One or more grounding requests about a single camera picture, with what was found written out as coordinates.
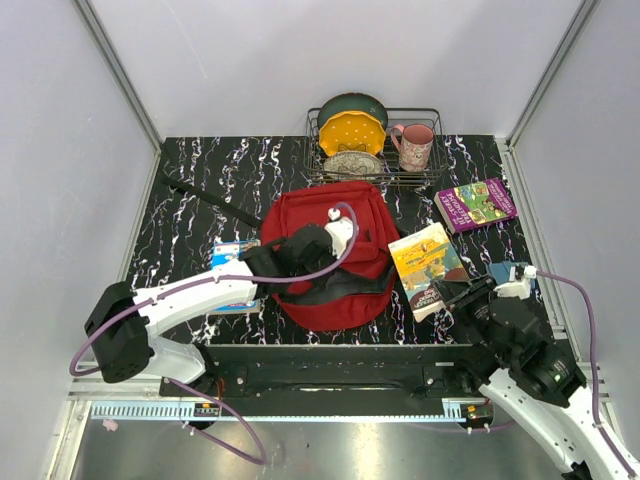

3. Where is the purple treehouse paperback book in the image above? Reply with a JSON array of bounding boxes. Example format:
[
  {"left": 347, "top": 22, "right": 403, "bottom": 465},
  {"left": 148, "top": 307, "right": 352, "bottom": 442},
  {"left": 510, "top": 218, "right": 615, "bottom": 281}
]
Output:
[{"left": 434, "top": 178, "right": 518, "bottom": 234}]

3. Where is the pink patterned mug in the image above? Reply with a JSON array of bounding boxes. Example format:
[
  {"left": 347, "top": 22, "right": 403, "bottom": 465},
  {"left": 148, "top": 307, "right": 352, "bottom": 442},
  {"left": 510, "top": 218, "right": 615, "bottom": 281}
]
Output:
[{"left": 390, "top": 124, "right": 435, "bottom": 173}]

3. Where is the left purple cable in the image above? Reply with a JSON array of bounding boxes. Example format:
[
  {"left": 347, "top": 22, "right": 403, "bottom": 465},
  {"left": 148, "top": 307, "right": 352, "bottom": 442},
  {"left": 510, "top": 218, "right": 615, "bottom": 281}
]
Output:
[{"left": 68, "top": 201, "right": 359, "bottom": 466}]

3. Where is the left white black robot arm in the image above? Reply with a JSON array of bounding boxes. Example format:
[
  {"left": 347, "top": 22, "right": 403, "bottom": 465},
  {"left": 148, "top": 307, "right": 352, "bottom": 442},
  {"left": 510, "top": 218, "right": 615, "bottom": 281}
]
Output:
[{"left": 69, "top": 218, "right": 357, "bottom": 396}]

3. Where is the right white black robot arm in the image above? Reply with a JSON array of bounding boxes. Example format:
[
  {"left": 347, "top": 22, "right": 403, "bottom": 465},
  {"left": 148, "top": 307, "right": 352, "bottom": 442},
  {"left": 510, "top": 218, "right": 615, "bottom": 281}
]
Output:
[{"left": 436, "top": 267, "right": 639, "bottom": 479}]

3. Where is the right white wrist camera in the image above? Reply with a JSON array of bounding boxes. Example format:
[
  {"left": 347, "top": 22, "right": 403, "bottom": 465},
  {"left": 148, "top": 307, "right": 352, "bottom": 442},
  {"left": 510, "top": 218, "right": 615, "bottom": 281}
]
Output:
[{"left": 494, "top": 264, "right": 537, "bottom": 300}]

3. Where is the grey patterned small plate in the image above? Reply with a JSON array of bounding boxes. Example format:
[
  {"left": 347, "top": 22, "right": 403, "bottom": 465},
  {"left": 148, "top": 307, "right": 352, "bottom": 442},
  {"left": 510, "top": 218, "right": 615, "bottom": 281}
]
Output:
[{"left": 323, "top": 151, "right": 384, "bottom": 180}]

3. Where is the blue comic paperback book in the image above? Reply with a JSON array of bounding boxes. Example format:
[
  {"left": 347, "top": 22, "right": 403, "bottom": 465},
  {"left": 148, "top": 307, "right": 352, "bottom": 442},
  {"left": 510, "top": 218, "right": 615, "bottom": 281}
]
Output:
[{"left": 210, "top": 239, "right": 261, "bottom": 315}]

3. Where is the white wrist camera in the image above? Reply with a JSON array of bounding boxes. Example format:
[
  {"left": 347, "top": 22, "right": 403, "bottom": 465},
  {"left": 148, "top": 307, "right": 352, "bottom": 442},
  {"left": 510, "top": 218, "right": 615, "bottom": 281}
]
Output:
[
  {"left": 494, "top": 264, "right": 537, "bottom": 300},
  {"left": 324, "top": 208, "right": 354, "bottom": 259}
]

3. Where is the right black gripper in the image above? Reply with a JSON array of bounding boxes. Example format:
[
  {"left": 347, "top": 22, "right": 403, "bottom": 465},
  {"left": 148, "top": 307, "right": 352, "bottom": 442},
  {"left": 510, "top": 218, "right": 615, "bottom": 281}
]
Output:
[{"left": 430, "top": 271, "right": 512, "bottom": 363}]

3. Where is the yellow paperback book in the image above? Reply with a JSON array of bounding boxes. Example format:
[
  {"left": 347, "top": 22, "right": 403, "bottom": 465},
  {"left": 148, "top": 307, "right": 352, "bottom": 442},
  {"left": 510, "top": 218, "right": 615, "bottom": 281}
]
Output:
[{"left": 388, "top": 222, "right": 470, "bottom": 323}]

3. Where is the dark green plate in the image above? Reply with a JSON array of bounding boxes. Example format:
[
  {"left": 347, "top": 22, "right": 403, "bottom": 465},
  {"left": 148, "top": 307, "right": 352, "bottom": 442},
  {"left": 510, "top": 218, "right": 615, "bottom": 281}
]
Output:
[{"left": 317, "top": 92, "right": 388, "bottom": 129}]

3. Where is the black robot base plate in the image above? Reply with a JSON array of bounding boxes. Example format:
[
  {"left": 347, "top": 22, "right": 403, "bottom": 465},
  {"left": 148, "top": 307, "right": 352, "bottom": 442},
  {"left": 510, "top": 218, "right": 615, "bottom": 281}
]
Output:
[{"left": 188, "top": 344, "right": 499, "bottom": 399}]

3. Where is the aluminium frame rail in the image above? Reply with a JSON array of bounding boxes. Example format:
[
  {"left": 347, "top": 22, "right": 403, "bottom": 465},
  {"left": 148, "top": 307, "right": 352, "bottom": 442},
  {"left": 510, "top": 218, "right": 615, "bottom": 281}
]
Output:
[{"left": 69, "top": 0, "right": 166, "bottom": 151}]

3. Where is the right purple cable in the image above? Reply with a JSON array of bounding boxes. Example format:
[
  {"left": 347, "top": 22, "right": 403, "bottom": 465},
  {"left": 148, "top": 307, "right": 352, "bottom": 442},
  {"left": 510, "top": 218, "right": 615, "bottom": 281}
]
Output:
[{"left": 414, "top": 269, "right": 640, "bottom": 476}]

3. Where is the black wire dish rack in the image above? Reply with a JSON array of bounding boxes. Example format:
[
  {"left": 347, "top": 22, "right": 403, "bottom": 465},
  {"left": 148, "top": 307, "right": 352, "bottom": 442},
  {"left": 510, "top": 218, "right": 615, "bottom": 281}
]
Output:
[{"left": 304, "top": 106, "right": 446, "bottom": 184}]

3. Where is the blue card wallet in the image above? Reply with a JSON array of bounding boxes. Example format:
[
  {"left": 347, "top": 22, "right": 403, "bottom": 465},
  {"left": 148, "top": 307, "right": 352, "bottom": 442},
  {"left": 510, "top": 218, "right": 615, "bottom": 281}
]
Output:
[{"left": 487, "top": 261, "right": 537, "bottom": 285}]

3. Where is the red student backpack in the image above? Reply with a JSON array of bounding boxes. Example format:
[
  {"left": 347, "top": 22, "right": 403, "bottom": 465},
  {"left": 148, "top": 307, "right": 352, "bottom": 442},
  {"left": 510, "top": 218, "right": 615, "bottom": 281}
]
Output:
[{"left": 257, "top": 181, "right": 400, "bottom": 332}]

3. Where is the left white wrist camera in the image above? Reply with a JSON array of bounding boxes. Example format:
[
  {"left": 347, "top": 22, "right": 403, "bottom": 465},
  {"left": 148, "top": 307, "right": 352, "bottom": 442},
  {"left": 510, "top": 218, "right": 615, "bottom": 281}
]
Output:
[{"left": 324, "top": 208, "right": 354, "bottom": 259}]

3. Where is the yellow dotted plate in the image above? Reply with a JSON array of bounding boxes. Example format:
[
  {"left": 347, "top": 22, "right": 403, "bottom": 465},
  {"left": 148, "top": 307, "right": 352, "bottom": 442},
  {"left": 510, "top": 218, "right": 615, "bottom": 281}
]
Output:
[{"left": 319, "top": 110, "right": 386, "bottom": 156}]

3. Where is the purple cable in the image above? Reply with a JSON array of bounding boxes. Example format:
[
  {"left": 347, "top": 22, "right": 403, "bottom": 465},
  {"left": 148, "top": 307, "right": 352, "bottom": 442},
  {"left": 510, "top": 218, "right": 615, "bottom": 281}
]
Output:
[
  {"left": 414, "top": 269, "right": 640, "bottom": 476},
  {"left": 68, "top": 201, "right": 359, "bottom": 466}
]

